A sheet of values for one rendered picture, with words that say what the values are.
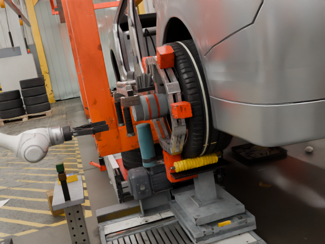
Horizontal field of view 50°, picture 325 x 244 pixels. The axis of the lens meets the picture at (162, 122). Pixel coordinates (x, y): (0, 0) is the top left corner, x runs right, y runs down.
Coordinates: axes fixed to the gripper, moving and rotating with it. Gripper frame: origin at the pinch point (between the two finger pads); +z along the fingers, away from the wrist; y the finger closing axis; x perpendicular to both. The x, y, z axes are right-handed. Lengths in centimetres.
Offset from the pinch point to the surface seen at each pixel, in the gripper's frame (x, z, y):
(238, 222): -67, 61, 8
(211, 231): -67, 44, 8
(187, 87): 12.3, 41.6, 13.7
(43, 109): -62, -104, -837
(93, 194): -83, -14, -137
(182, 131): -9.3, 36.7, 9.6
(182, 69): 20.9, 41.6, 8.9
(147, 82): 17.3, 24.9, 2.7
